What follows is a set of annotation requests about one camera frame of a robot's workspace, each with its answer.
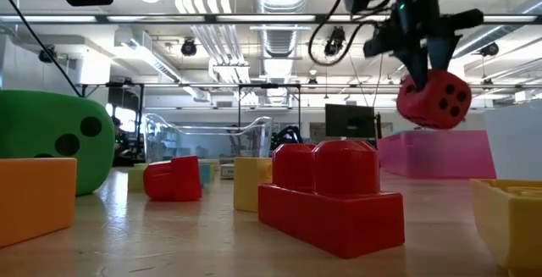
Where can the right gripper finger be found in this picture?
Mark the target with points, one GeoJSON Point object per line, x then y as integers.
{"type": "Point", "coordinates": [442, 52]}
{"type": "Point", "coordinates": [417, 69]}

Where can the red foam dice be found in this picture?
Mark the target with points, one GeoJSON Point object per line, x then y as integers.
{"type": "Point", "coordinates": [440, 107]}

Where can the white plastic bin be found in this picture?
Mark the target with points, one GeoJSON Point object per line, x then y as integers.
{"type": "Point", "coordinates": [516, 141]}

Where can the red two-stud brick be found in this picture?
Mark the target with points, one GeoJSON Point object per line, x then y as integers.
{"type": "Point", "coordinates": [173, 179]}
{"type": "Point", "coordinates": [330, 222]}

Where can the yellow-orange brick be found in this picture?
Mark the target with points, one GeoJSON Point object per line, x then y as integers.
{"type": "Point", "coordinates": [508, 226]}

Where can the green foam dice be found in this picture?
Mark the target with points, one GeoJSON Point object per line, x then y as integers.
{"type": "Point", "coordinates": [38, 124]}

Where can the background black robot arm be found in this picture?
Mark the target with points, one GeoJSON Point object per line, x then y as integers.
{"type": "Point", "coordinates": [290, 135]}

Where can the black monitor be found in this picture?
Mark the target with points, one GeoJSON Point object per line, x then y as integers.
{"type": "Point", "coordinates": [350, 120]}

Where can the pink plastic bin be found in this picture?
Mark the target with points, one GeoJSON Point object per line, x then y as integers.
{"type": "Point", "coordinates": [436, 154]}

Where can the clear plastic bin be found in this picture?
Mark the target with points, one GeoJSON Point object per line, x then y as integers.
{"type": "Point", "coordinates": [262, 137]}

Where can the yellow four-stud brick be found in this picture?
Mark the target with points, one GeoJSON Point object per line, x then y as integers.
{"type": "Point", "coordinates": [250, 184]}

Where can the blue single-stud brick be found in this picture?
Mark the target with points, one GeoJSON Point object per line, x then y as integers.
{"type": "Point", "coordinates": [205, 175]}

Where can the pale green four-stud brick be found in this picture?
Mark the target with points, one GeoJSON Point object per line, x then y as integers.
{"type": "Point", "coordinates": [136, 178]}

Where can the person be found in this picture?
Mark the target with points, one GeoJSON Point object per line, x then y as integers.
{"type": "Point", "coordinates": [118, 141]}

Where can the orange brick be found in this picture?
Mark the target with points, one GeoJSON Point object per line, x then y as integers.
{"type": "Point", "coordinates": [34, 201]}

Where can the black ceiling-hung camera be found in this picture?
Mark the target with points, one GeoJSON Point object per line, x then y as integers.
{"type": "Point", "coordinates": [334, 42]}
{"type": "Point", "coordinates": [312, 82]}
{"type": "Point", "coordinates": [47, 53]}
{"type": "Point", "coordinates": [188, 47]}
{"type": "Point", "coordinates": [489, 49]}

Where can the black background workstation frame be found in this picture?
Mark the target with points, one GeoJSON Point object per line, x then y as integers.
{"type": "Point", "coordinates": [140, 99]}

